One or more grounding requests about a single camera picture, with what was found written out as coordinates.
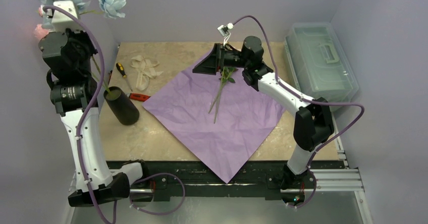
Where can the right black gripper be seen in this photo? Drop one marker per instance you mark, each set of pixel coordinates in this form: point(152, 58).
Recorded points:
point(218, 59)

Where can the peach rose flower stem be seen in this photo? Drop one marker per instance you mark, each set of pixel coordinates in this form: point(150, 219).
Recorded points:
point(222, 85)

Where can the green leafy flower stem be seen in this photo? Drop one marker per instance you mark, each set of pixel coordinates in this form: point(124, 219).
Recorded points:
point(219, 98)

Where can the purple pink wrapping paper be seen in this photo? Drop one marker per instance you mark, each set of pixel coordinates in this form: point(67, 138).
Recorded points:
point(180, 124)

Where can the cream printed ribbon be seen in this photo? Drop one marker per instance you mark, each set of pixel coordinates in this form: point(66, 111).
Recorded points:
point(146, 70)

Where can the pink rose flower stem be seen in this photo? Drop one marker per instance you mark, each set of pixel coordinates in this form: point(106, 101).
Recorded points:
point(43, 29)

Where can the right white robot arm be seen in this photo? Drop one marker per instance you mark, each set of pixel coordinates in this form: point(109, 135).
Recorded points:
point(313, 122)

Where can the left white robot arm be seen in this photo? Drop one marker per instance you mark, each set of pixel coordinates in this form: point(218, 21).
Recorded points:
point(94, 179)

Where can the black cylindrical vase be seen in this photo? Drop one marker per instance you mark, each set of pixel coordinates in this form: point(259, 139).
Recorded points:
point(122, 107)

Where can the yellow black screwdriver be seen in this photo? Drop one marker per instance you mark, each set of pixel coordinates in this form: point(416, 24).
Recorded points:
point(121, 70)

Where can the clear plastic storage box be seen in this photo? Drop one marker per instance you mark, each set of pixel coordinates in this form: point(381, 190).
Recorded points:
point(319, 62)

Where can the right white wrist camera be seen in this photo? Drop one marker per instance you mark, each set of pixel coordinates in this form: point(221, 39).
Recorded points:
point(224, 30)

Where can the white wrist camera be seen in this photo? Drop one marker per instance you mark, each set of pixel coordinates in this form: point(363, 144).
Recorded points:
point(224, 30)
point(56, 21)

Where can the red handled wrench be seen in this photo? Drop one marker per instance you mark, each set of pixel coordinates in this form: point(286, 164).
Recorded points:
point(138, 97)

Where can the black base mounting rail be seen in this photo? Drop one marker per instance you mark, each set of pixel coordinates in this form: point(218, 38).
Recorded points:
point(262, 179)

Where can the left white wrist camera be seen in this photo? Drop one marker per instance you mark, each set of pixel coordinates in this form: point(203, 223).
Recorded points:
point(56, 21)

